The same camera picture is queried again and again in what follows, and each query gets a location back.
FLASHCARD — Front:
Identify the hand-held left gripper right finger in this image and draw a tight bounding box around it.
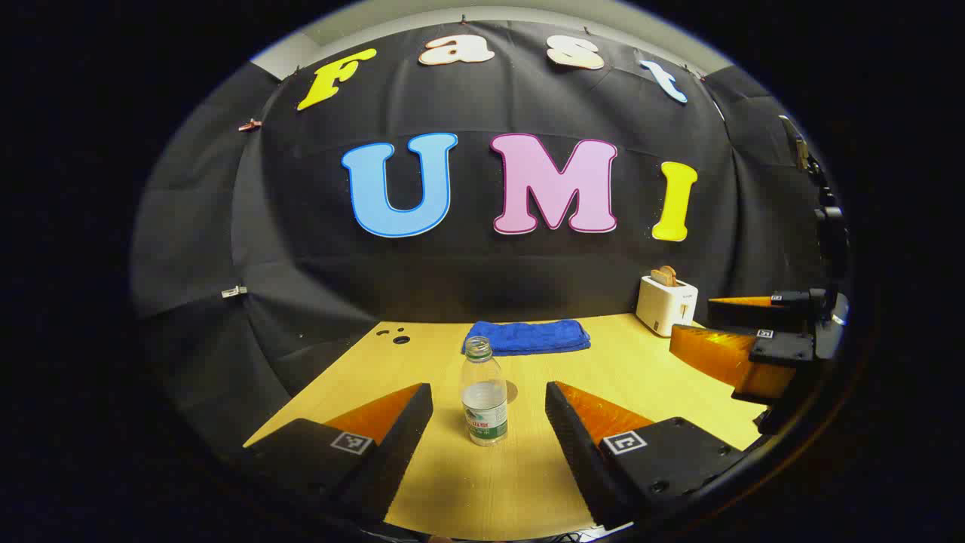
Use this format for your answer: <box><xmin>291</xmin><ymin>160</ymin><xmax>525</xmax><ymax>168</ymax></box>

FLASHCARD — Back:
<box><xmin>544</xmin><ymin>381</ymin><xmax>749</xmax><ymax>530</ymax></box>

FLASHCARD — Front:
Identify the white toaster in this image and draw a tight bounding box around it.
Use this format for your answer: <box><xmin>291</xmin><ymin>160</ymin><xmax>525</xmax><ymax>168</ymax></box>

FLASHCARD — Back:
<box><xmin>636</xmin><ymin>275</ymin><xmax>699</xmax><ymax>337</ymax></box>

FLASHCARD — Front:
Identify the blue folded towel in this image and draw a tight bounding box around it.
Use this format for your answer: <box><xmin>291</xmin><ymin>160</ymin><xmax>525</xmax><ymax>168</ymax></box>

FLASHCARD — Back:
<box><xmin>462</xmin><ymin>319</ymin><xmax>592</xmax><ymax>356</ymax></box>

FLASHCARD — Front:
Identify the clear plastic water bottle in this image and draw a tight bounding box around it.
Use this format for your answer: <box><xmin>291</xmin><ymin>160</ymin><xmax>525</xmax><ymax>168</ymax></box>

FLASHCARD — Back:
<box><xmin>460</xmin><ymin>336</ymin><xmax>510</xmax><ymax>447</ymax></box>

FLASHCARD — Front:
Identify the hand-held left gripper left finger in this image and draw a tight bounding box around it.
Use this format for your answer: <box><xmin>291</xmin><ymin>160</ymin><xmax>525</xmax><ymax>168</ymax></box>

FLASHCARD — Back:
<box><xmin>241</xmin><ymin>382</ymin><xmax>435</xmax><ymax>529</ymax></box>

